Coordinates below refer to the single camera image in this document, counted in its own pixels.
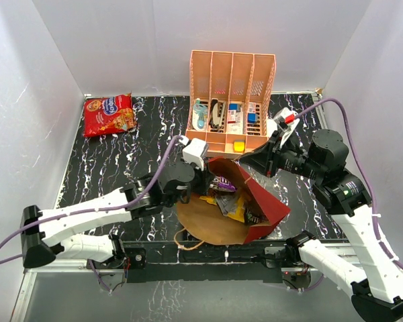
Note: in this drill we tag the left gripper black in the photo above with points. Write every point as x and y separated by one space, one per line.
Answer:
205 178

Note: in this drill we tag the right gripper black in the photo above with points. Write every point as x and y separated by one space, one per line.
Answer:
260 158

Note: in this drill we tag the purple brown candy packet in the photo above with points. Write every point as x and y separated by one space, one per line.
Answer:
223 185

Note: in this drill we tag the yellow snack packet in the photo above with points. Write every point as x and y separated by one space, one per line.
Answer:
233 206
209 199

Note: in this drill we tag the red paper bag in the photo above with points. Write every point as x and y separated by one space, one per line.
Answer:
207 223

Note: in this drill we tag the red cookie snack bag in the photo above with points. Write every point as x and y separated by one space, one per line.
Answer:
108 115

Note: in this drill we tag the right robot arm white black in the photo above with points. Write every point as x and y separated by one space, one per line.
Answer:
375 287

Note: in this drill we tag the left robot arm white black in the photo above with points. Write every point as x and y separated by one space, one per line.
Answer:
51 234

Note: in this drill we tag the yellow sticky notes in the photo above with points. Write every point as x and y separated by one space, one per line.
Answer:
239 146

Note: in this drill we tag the white box beside organizer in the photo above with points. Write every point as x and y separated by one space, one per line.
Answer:
271 126

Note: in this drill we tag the blue eraser block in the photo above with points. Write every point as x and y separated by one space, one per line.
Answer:
252 118

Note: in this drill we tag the white red card box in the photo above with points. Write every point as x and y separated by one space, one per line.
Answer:
235 114

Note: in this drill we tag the black stapler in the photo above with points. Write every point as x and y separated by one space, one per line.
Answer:
217 114

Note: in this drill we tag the blue tape dispenser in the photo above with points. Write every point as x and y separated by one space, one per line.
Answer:
200 115

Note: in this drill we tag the pink desk organizer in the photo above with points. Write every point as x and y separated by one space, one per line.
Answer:
233 77

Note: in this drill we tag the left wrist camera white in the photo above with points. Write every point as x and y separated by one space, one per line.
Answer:
194 153

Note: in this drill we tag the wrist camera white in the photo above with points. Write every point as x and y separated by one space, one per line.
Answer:
194 153
287 122

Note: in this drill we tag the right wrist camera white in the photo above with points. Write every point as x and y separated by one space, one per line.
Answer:
287 122

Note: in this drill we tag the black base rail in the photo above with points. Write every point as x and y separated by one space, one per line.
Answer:
263 260

